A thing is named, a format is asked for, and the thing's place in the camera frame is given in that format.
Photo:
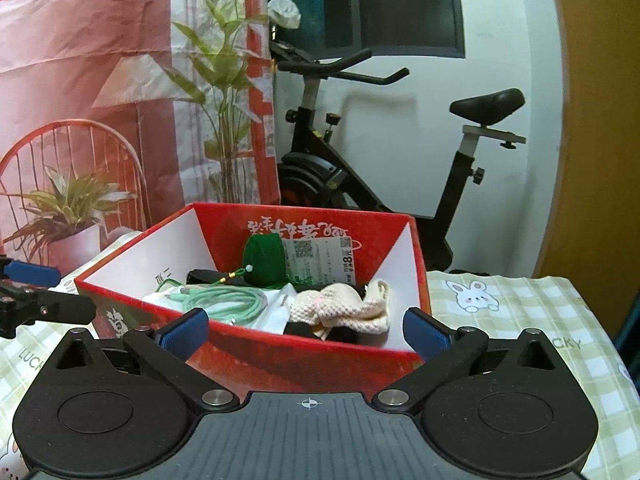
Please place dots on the checked rabbit print bed sheet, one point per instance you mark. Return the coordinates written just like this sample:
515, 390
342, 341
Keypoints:
500, 305

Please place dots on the wooden panel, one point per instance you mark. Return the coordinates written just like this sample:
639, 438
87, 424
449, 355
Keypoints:
590, 135

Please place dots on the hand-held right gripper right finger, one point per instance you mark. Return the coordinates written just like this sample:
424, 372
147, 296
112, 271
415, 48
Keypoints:
425, 335

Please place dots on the printed backdrop cloth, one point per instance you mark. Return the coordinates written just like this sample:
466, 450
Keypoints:
75, 35

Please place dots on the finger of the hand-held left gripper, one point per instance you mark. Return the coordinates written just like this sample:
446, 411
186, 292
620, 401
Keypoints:
60, 307
35, 272

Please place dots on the cream knitted cloth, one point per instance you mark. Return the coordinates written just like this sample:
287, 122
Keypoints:
345, 310

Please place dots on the white plastic bag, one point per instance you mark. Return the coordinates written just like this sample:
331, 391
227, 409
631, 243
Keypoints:
284, 12

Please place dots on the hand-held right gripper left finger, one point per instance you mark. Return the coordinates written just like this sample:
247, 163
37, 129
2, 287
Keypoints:
185, 332

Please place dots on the red cardboard box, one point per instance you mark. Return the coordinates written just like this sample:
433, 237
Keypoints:
300, 365

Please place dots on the dark framed window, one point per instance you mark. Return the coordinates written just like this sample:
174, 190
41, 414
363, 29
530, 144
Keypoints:
400, 5

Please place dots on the black exercise bike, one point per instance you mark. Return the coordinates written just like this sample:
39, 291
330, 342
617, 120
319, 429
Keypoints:
310, 170

